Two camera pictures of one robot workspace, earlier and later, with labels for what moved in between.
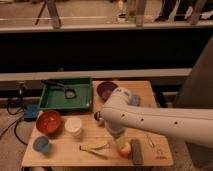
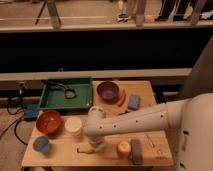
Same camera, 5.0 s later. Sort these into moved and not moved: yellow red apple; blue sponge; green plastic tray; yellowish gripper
Moved: yellowish gripper
Not moved: yellow red apple; green plastic tray; blue sponge
